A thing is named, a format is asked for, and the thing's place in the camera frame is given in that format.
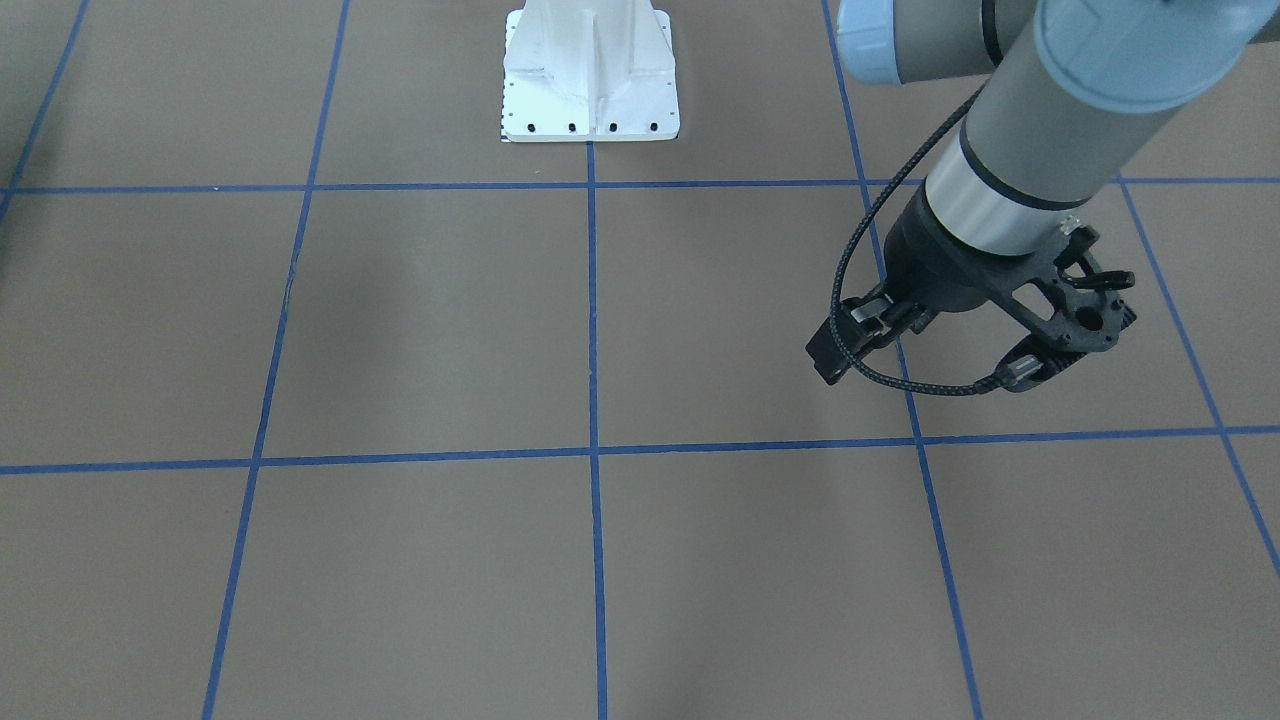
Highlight black braided cable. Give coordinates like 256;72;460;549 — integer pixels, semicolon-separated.
828;85;1041;398

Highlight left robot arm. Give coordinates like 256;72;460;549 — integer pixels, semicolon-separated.
806;1;1277;397

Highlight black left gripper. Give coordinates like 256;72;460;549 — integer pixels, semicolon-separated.
805;187;1038;386

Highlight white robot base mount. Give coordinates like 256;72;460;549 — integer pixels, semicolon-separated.
500;1;681;143

